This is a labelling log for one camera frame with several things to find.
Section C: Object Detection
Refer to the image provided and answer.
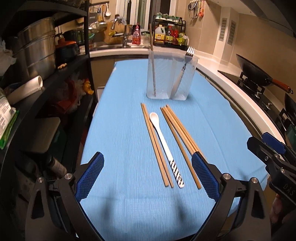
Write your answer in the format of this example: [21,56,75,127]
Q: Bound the dark curved wooden chopstick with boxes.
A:
[149,23,156,97]

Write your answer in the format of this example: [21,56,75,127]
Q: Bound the black gas stove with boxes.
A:
[218,70,295,140]

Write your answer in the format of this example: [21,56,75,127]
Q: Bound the fork with white handle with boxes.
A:
[170,46,195,98]

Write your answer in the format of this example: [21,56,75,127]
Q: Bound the green food package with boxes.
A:
[0,89,19,150]

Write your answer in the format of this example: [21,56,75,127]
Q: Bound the black spice rack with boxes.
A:
[152,13,189,50]

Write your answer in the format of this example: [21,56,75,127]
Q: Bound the right hand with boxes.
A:
[269,194,295,224]

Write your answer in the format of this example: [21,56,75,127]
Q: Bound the black storage shelf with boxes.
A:
[1,1,90,164]

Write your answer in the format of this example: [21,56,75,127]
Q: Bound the yellow oil bottle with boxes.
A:
[154,24,166,45]

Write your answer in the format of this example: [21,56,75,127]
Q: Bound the red dish soap bottle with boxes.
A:
[132,24,141,45]

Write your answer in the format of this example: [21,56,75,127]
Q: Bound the clear plastic utensil holder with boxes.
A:
[146,49,199,100]

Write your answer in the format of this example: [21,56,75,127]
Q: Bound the stainless steel stock pot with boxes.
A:
[14,17,56,83]

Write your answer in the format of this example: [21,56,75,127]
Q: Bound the white paper roll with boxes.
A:
[7,75,43,105]

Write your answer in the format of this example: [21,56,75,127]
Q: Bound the white striped spoon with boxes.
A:
[149,112,185,188]

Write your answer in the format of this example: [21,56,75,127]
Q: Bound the blue table cloth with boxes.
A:
[79,59,270,241]

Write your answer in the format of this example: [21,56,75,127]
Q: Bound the chrome kitchen faucet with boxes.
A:
[111,16,132,48]

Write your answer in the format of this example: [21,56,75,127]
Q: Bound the black wok with wooden handle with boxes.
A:
[236,54,293,94]

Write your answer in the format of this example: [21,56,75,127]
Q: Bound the white plastic bag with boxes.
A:
[0,39,16,77]

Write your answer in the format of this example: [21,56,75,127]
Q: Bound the hanging kitchen tools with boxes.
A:
[188,0,205,19]

